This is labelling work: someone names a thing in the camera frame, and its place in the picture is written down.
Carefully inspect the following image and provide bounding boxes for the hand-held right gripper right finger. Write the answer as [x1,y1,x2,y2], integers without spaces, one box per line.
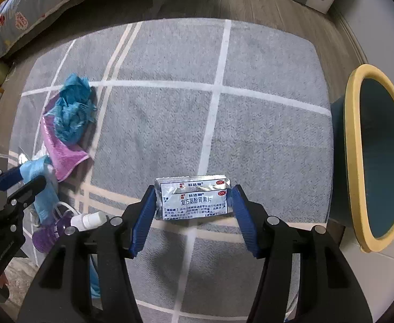
[230,184,374,323]

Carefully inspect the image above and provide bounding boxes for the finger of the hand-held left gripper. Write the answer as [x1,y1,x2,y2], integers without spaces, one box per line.
[0,166,27,196]
[2,175,47,223]

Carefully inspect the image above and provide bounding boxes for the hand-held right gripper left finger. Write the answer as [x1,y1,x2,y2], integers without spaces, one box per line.
[17,184,157,323]

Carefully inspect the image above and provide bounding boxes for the light blue face mask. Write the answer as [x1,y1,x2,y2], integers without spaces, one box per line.
[89,252,101,298]
[18,156,77,226]

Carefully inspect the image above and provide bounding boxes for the purple towel cloth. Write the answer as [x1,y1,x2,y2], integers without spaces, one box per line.
[41,108,90,183]

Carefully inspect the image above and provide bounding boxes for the purple plastic container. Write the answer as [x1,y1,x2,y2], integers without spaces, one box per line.
[32,218,75,254]

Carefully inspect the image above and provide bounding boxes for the silver foil medicine packet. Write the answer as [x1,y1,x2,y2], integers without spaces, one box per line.
[154,174,233,222]

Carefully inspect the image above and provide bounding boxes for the small white plastic bottle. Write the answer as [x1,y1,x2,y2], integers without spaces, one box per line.
[70,211,107,232]

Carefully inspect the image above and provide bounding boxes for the blue cloth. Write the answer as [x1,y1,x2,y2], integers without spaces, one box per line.
[53,73,97,144]

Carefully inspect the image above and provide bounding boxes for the teal bin with yellow rim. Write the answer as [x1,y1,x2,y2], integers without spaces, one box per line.
[328,64,394,254]

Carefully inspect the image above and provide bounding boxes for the grey rug, white stripes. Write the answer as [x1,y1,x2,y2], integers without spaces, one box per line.
[7,18,332,323]

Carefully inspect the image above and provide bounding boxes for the bed with cartoon duvet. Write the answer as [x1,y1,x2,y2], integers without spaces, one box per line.
[0,0,150,62]

